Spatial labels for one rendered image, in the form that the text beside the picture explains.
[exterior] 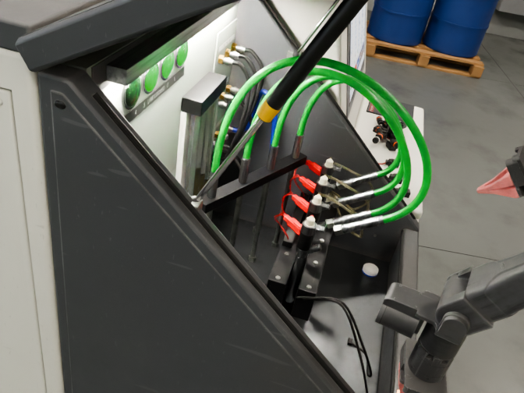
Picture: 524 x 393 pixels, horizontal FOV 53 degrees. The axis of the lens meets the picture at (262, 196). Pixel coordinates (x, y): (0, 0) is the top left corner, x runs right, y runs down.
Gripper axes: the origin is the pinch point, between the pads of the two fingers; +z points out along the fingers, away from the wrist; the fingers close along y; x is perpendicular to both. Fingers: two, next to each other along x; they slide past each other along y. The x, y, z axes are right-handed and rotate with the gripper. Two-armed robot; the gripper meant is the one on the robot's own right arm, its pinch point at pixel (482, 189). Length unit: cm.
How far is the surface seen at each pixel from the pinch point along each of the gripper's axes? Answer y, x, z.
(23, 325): 22, 62, 53
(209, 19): 51, 23, 22
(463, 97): -56, -401, 110
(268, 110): 34, 53, -1
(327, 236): 0.7, 4.1, 34.2
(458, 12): 13, -464, 100
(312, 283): -2.1, 20.1, 31.5
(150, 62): 46, 46, 17
